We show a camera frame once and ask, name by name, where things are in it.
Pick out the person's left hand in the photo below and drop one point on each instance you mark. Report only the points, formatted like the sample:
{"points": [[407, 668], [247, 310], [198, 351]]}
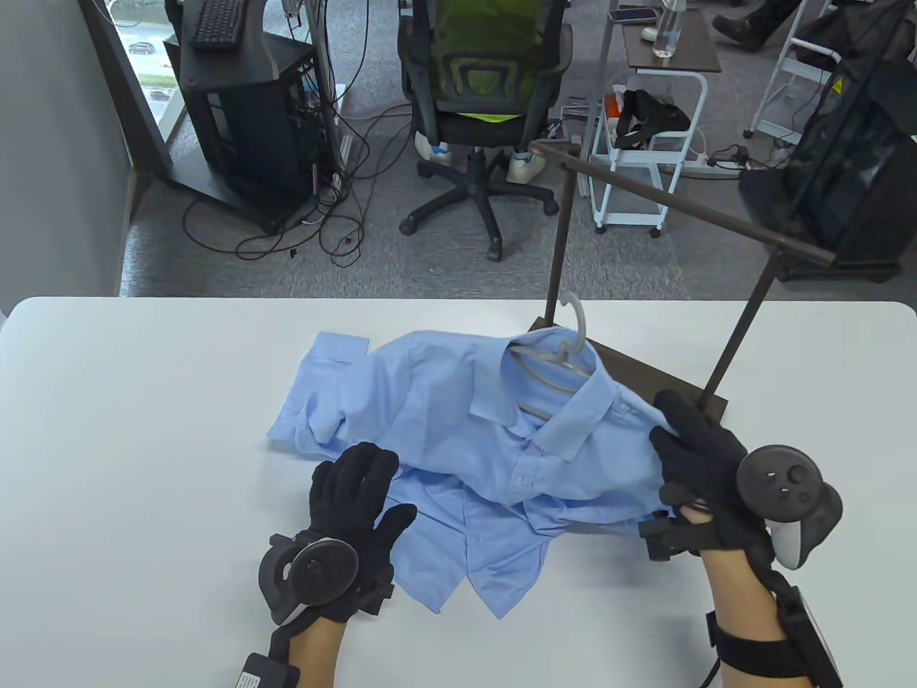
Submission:
{"points": [[351, 494]]}

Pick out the black keyboard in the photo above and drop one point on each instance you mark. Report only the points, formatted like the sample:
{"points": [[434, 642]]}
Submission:
{"points": [[215, 21]]}

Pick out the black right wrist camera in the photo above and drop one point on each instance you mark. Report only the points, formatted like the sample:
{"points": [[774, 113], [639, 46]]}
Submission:
{"points": [[817, 645]]}

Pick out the person's right forearm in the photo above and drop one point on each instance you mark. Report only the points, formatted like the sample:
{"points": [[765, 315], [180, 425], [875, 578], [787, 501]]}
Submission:
{"points": [[738, 595]]}

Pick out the light blue long-sleeve shirt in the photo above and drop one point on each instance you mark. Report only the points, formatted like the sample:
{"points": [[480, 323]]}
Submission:
{"points": [[444, 401]]}

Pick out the black office chair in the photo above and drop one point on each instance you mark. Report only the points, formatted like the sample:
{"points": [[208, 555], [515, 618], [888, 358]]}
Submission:
{"points": [[473, 136]]}

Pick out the dark window frame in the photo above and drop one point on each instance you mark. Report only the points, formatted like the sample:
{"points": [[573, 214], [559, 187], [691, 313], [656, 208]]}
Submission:
{"points": [[129, 93]]}

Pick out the black right hand controller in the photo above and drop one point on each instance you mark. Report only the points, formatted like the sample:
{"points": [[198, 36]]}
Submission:
{"points": [[781, 480]]}

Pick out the clear water bottle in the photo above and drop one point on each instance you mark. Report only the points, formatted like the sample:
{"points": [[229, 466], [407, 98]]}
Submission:
{"points": [[668, 29]]}

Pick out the black computer cart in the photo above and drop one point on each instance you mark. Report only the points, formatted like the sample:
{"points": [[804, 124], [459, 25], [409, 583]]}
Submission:
{"points": [[243, 107]]}

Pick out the black left hand controller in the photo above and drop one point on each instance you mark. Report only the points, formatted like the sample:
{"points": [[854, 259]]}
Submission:
{"points": [[315, 570]]}

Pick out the white rolling cart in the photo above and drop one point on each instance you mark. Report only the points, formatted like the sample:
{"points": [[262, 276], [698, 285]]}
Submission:
{"points": [[630, 208]]}

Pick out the person's right hand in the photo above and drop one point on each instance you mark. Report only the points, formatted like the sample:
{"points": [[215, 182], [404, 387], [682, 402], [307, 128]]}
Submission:
{"points": [[702, 459]]}

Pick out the grey plastic hanger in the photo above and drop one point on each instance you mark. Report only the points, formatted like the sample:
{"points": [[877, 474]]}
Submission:
{"points": [[582, 330]]}

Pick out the white power strip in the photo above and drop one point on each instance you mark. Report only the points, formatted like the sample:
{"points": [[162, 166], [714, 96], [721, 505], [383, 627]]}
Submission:
{"points": [[688, 166]]}

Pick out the small brown side table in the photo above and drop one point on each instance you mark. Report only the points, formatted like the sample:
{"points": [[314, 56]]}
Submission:
{"points": [[695, 50]]}

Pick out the white step ladder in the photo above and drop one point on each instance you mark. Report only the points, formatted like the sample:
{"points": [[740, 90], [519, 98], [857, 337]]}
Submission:
{"points": [[806, 50]]}

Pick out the black hand controller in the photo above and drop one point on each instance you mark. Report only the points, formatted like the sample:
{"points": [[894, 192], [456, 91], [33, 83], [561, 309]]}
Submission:
{"points": [[781, 480], [315, 570]]}

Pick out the person's left forearm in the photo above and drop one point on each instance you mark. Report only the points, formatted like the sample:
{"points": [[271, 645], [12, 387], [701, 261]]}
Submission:
{"points": [[315, 652]]}

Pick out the dark smartphone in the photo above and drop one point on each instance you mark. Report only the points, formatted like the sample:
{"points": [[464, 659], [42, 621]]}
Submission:
{"points": [[634, 13]]}

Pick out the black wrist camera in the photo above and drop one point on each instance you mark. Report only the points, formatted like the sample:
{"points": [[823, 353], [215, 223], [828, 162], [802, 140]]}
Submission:
{"points": [[265, 670], [817, 645]]}

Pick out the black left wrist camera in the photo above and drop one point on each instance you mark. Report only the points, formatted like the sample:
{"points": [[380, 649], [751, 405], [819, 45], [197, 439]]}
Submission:
{"points": [[265, 670]]}

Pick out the dark brown clothes rack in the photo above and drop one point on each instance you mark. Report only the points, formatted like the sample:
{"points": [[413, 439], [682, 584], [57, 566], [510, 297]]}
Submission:
{"points": [[645, 383]]}

